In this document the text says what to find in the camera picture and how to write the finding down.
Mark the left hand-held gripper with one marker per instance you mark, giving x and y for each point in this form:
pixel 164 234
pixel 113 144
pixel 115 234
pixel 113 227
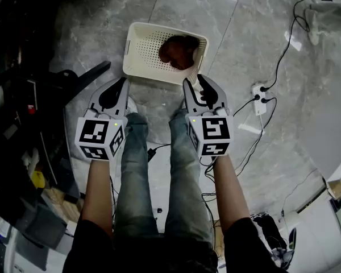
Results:
pixel 96 135

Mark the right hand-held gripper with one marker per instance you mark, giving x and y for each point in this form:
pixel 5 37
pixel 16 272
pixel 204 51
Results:
pixel 213 132

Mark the dark red cloth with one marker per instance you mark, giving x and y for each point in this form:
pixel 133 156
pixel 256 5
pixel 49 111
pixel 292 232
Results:
pixel 177 53

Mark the white plastic basket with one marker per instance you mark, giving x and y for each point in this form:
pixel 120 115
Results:
pixel 142 55

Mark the person's right forearm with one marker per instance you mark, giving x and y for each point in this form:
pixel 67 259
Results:
pixel 230 195

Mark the person's left forearm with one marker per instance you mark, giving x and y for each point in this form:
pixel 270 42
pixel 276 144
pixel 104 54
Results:
pixel 98 195

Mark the person's left white shoe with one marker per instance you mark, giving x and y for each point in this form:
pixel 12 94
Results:
pixel 130 105

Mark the white power strip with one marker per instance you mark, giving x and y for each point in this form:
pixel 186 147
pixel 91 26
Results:
pixel 258 101

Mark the person's left leg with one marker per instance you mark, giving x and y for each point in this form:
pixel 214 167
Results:
pixel 135 181

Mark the person's leg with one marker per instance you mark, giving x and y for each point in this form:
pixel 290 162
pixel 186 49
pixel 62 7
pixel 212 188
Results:
pixel 135 181
pixel 184 186

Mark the person's right leg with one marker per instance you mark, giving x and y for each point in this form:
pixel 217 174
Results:
pixel 184 186

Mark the white plastic bag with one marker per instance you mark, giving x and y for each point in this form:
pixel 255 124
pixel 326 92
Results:
pixel 329 18

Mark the person's black shirt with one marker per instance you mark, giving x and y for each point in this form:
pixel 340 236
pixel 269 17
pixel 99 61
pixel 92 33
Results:
pixel 136 254

